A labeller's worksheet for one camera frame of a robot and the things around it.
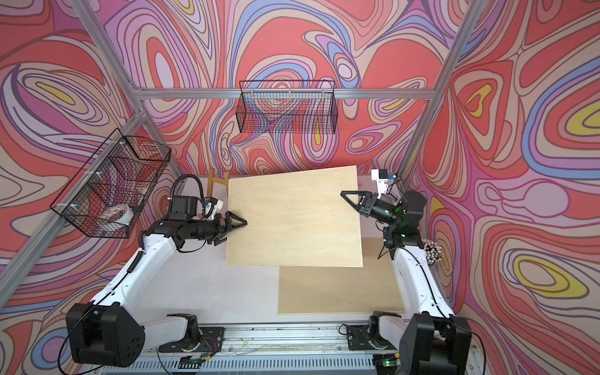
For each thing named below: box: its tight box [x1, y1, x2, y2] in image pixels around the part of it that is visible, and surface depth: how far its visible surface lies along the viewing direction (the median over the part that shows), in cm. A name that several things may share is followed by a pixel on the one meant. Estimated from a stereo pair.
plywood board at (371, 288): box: [278, 237, 405, 315], surface depth 84 cm
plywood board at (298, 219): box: [226, 165, 364, 268], surface depth 72 cm
